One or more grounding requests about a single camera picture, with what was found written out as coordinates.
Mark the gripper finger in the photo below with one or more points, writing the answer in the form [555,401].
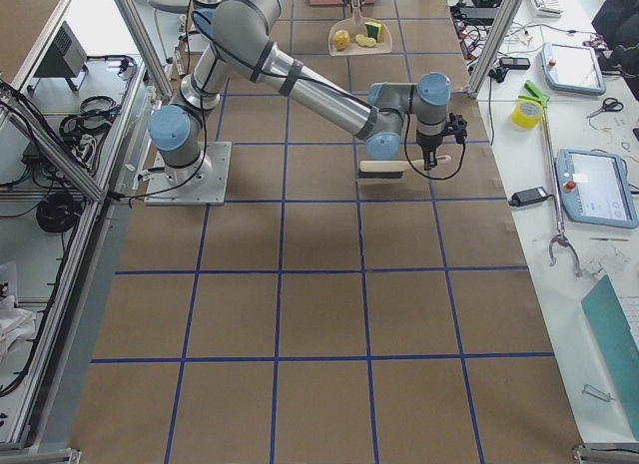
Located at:
[426,162]
[432,162]

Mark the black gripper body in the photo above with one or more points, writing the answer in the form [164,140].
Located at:
[428,143]

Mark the white black-bristle hand brush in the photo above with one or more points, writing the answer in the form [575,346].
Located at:
[393,169]

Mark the beige dumpling toy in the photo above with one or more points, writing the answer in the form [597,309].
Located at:
[364,41]

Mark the yellow green sponge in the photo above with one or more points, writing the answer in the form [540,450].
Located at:
[374,30]

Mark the beige plastic dustpan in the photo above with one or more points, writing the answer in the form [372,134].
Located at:
[355,25]

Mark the orange potato toy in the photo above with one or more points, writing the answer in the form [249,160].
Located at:
[340,40]

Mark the black power adapter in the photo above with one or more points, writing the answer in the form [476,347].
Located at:
[528,197]

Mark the yellow tape roll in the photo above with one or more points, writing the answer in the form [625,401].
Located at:
[527,114]

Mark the green plastic clamp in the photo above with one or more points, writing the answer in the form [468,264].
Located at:
[535,94]

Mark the long metal grabber tool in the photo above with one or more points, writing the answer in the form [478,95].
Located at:
[559,239]

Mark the near teach pendant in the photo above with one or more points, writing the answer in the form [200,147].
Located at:
[594,190]

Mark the teach pendant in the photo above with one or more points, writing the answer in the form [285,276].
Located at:
[594,190]
[572,69]

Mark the far teach pendant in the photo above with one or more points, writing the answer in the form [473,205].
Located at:
[572,69]

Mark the black scissors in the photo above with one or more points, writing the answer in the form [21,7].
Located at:
[609,105]

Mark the teal notebook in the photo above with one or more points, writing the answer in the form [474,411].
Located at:
[612,332]

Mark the grey control box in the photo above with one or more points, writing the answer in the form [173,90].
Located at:
[65,59]

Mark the aluminium frame post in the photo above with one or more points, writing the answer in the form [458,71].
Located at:
[495,37]

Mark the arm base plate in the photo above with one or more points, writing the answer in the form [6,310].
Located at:
[202,183]

